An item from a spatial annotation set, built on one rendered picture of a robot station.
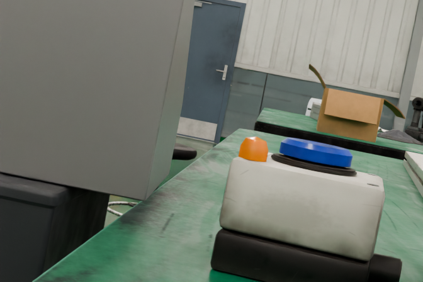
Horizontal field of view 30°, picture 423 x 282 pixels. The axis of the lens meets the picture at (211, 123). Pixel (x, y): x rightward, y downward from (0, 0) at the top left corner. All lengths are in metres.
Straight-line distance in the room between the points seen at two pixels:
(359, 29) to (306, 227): 11.17
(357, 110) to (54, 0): 2.12
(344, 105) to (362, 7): 8.98
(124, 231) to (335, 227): 0.13
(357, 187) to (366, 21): 11.23
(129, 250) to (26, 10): 0.23
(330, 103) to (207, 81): 8.90
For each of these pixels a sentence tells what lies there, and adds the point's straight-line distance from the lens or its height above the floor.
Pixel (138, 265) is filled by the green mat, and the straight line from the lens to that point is 0.39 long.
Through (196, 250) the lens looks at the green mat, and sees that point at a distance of 0.45.
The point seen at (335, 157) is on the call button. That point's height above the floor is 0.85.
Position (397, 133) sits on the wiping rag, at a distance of 3.44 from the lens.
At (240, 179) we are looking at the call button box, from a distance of 0.40.
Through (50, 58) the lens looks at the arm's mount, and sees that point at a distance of 0.58.
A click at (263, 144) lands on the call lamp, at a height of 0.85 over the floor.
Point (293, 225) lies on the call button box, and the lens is 0.40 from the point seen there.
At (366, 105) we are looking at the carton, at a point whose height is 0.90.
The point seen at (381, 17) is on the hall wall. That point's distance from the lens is 11.61.
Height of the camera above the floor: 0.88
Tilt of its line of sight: 3 degrees down
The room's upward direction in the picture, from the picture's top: 11 degrees clockwise
